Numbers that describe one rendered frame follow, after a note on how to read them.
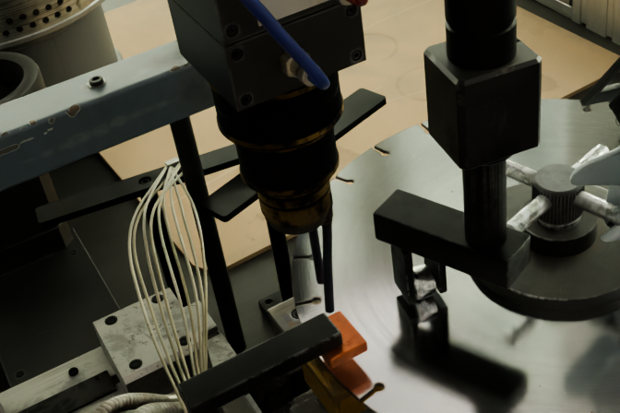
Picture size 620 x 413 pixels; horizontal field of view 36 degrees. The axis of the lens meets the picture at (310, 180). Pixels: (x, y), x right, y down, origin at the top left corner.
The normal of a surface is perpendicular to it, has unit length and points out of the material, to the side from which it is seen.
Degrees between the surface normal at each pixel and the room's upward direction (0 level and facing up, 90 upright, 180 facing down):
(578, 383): 0
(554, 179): 0
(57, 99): 0
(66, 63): 89
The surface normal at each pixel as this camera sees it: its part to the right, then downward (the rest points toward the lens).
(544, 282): -0.16, -0.73
